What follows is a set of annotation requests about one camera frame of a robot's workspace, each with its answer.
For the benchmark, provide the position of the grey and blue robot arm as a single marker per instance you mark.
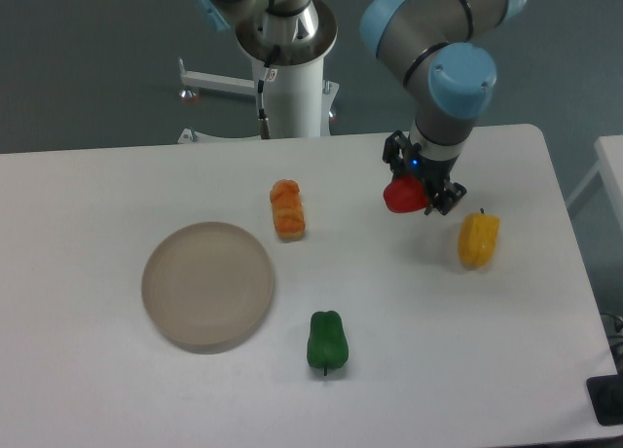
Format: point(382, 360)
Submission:
point(428, 49)

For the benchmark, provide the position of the green bell pepper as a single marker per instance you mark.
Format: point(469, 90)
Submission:
point(327, 346)

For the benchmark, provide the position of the beige round plate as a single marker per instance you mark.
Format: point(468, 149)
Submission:
point(208, 287)

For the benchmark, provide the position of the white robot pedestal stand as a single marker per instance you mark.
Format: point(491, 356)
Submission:
point(292, 97)

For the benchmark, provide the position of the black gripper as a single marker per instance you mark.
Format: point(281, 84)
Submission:
point(442, 194)

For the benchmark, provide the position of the yellow bell pepper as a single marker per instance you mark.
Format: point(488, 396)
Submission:
point(477, 239)

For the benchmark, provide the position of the orange bread loaf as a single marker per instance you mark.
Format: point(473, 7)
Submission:
point(287, 210)

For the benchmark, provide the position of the black device at table edge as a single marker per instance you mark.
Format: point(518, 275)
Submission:
point(606, 397)

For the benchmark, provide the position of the red bell pepper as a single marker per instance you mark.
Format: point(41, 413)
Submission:
point(405, 194)

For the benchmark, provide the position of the white side table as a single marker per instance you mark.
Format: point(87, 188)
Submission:
point(606, 172)

